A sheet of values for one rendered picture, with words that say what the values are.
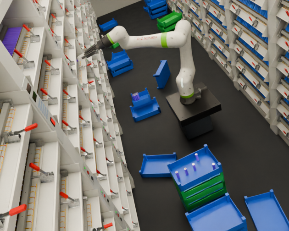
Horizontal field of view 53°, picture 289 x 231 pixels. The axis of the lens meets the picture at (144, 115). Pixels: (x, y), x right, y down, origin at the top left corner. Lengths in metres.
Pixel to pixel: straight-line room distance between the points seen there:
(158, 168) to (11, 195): 1.93
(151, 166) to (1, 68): 1.86
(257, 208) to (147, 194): 0.84
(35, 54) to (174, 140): 1.73
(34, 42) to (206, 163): 1.27
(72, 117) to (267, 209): 1.46
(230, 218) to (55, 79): 1.31
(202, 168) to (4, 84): 1.36
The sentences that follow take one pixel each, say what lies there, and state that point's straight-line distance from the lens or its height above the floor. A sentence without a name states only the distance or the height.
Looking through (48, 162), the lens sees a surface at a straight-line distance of 1.05.
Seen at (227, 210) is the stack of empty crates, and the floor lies 0.24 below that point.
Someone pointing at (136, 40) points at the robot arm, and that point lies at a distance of 2.28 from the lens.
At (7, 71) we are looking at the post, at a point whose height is 1.63.
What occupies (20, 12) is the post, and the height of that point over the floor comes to 1.61.
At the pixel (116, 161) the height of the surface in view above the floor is 0.38.
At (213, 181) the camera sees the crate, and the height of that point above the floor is 0.35.
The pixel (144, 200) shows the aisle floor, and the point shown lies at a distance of 2.42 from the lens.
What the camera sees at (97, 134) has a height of 0.75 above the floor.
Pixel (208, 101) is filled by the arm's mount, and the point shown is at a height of 0.35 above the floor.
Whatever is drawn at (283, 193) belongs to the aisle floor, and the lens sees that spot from 2.32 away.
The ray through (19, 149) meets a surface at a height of 1.51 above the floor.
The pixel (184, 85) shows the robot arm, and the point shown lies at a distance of 2.38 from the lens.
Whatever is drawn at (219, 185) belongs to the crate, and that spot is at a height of 0.27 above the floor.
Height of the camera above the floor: 1.96
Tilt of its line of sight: 39 degrees down
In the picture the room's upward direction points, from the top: 22 degrees counter-clockwise
